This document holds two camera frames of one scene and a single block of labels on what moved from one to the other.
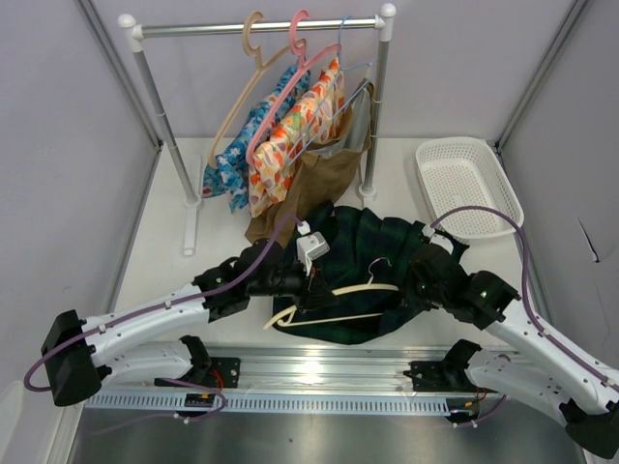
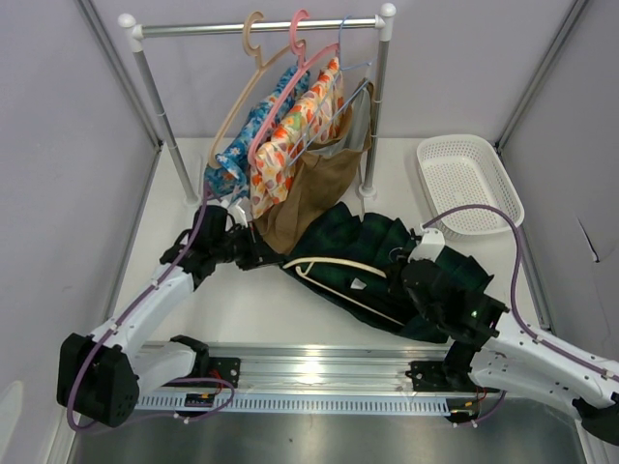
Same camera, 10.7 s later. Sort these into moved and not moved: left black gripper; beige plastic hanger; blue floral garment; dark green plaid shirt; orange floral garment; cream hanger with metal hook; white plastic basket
Moved: left black gripper; cream hanger with metal hook; dark green plaid shirt
Not moved: white plastic basket; blue floral garment; orange floral garment; beige plastic hanger
